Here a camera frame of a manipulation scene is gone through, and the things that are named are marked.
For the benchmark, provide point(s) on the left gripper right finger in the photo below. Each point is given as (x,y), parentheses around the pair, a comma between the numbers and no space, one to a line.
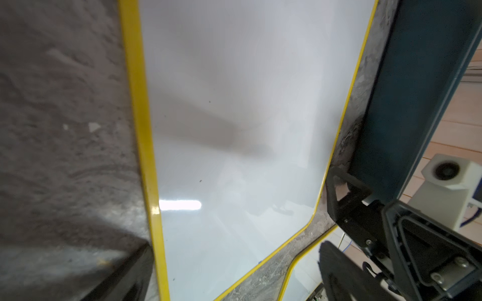
(344,280)

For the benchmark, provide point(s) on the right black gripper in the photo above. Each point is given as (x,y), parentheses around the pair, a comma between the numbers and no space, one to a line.
(417,256)

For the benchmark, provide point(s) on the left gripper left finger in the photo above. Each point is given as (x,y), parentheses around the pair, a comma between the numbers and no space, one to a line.
(130,281)

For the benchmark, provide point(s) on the yellow-framed whiteboard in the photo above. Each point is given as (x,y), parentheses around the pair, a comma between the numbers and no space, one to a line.
(237,109)
(303,276)

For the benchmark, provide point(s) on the teal plastic storage box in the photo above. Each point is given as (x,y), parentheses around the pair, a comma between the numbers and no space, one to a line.
(428,49)

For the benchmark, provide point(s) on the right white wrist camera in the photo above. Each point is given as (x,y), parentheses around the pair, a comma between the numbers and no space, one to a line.
(450,186)

